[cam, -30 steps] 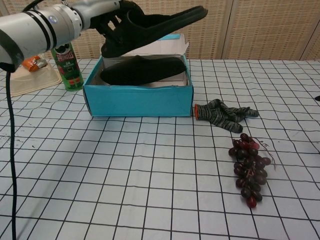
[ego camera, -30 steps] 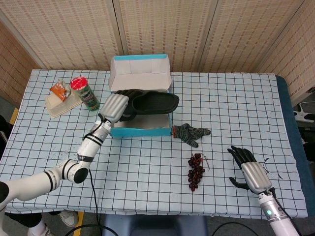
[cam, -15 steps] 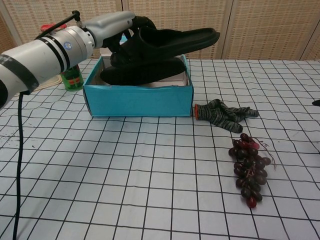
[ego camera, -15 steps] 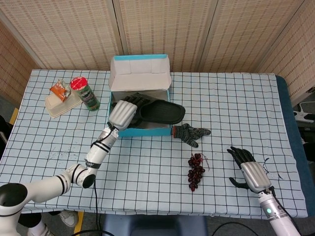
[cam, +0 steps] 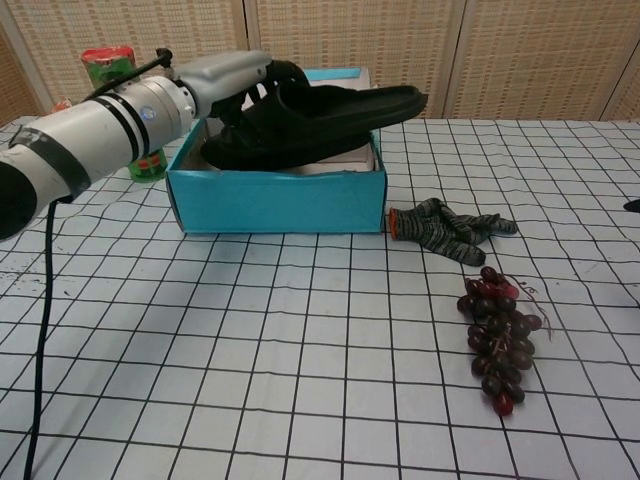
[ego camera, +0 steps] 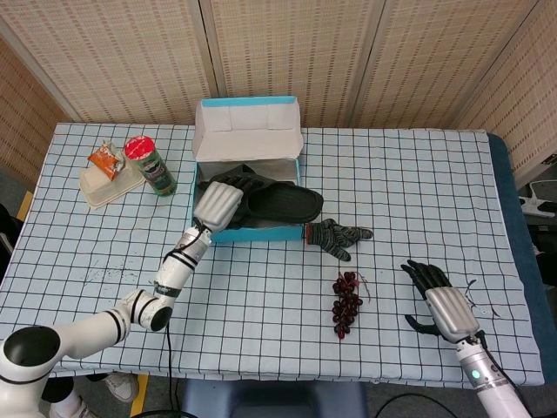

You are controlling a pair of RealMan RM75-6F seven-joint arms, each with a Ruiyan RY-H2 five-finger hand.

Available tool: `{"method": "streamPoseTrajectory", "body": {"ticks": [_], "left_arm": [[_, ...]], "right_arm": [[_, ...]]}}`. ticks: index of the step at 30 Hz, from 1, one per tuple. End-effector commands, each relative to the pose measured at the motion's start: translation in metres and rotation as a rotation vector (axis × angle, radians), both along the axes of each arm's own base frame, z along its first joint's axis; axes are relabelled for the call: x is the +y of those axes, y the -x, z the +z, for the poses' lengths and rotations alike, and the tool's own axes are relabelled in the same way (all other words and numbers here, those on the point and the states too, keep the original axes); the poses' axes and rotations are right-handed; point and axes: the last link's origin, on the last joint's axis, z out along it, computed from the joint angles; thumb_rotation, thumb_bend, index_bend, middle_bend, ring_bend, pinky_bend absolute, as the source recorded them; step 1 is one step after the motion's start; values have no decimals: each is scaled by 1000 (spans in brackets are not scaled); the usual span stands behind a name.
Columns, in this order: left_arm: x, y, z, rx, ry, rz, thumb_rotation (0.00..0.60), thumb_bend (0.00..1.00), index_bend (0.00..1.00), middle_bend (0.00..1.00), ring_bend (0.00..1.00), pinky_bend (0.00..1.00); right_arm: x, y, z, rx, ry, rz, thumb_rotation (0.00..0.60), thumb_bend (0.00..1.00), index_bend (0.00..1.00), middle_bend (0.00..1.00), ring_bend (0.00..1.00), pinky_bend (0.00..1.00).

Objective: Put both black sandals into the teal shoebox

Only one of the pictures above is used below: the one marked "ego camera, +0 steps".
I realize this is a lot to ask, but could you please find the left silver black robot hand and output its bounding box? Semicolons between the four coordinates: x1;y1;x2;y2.
192;167;262;232

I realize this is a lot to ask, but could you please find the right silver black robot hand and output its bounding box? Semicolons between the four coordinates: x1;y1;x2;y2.
399;260;481;345

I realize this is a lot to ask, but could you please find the teal cardboard shoe box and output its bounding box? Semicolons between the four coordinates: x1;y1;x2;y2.
191;96;305;243

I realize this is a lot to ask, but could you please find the green chips can red lid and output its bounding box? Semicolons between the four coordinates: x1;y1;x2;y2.
124;135;178;198

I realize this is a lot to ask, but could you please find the dark red grape bunch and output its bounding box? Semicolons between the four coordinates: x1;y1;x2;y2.
332;270;372;340

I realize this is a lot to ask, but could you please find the blue checkered tablecloth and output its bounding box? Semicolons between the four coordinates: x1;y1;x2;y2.
0;123;546;387

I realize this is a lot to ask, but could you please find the grey striped knit glove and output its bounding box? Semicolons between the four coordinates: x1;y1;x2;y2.
305;218;374;262

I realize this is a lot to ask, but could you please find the orange snack packet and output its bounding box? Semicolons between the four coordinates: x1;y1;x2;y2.
87;139;127;182

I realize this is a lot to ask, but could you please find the bamboo folding screen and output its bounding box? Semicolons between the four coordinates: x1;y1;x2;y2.
0;0;557;184

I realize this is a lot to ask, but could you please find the blue padded chair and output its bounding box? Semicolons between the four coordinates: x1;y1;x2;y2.
180;379;369;418

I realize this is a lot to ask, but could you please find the white sneaker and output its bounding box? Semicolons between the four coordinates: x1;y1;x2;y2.
102;373;139;404
50;394;95;418

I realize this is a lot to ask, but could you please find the black bulky object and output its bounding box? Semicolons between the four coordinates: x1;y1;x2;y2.
0;204;23;266

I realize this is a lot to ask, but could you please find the black trouser leg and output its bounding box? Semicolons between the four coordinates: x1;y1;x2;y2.
41;376;75;404

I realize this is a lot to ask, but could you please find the black floor cable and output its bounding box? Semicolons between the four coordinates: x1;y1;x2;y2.
376;393;456;418

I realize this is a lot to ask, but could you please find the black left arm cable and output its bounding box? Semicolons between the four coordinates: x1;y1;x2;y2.
143;324;184;418

